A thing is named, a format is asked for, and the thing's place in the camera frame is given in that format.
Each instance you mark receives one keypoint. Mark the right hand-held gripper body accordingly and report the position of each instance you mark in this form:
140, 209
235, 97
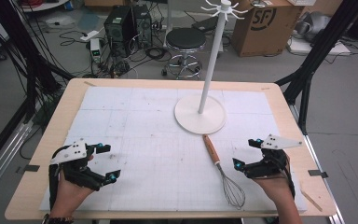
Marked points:
275, 158

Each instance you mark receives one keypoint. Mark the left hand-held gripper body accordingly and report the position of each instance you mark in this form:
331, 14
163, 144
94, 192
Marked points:
70, 151

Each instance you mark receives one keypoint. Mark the white hook rack stand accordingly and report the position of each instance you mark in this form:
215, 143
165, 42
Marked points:
212, 65

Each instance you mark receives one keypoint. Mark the person's right hand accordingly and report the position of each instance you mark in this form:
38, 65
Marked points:
276, 191

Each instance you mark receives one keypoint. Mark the person's left hand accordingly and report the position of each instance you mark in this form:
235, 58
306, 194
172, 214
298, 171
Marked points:
71, 194

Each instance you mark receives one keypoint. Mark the black tape piece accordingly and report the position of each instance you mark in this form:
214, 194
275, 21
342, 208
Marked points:
31, 168
317, 173

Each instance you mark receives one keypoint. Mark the white grid mat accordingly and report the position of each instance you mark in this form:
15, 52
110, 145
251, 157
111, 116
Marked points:
155, 161

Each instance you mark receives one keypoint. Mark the thin wooden stick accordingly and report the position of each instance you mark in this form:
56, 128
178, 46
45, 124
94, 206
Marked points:
311, 200

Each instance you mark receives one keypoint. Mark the brown tape piece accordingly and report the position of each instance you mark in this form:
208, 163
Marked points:
89, 83

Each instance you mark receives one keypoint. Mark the white device green display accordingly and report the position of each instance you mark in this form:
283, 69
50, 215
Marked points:
95, 49

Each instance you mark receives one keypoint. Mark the black metal stand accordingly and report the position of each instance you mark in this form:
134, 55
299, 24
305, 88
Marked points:
313, 62
28, 62

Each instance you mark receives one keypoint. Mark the brown cardboard box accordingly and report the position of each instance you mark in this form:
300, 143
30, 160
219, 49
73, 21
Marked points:
262, 34

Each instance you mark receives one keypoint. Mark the white power strip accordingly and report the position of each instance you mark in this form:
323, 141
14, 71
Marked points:
89, 35

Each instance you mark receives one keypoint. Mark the white flat board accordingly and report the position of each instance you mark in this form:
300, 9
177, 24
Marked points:
318, 48

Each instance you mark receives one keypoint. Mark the large black computer tower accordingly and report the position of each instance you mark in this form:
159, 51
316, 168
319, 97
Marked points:
119, 31

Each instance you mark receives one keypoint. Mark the black round stool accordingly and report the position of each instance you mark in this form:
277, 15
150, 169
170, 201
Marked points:
185, 39

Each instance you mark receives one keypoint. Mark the slim black computer tower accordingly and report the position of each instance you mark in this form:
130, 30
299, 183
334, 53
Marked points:
143, 26

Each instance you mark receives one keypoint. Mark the grey appliance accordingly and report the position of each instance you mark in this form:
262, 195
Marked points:
313, 23

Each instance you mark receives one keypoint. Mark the aluminium rail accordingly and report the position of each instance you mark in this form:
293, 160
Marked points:
3, 158
321, 174

